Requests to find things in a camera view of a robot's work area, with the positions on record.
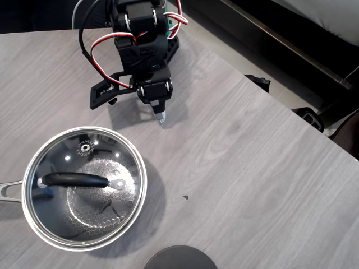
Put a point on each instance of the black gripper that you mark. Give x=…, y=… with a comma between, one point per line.
x=155, y=90

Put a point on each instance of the black perforated arm base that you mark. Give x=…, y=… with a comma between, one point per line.
x=172, y=47

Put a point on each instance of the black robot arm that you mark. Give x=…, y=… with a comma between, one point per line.
x=140, y=53

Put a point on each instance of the steel pot with black interior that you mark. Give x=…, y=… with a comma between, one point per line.
x=73, y=246

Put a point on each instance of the green circuit board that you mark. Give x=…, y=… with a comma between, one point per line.
x=169, y=28

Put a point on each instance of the black table clamp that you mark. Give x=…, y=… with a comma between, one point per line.
x=308, y=117
x=259, y=81

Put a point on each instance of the dark grey round object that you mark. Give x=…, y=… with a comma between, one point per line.
x=179, y=259

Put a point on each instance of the dark brown chair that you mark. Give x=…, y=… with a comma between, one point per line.
x=350, y=134

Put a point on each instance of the white cushion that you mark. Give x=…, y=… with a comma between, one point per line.
x=331, y=16

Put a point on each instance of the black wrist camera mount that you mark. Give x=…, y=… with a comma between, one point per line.
x=95, y=98

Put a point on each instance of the dark furniture frame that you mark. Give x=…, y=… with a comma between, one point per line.
x=280, y=36

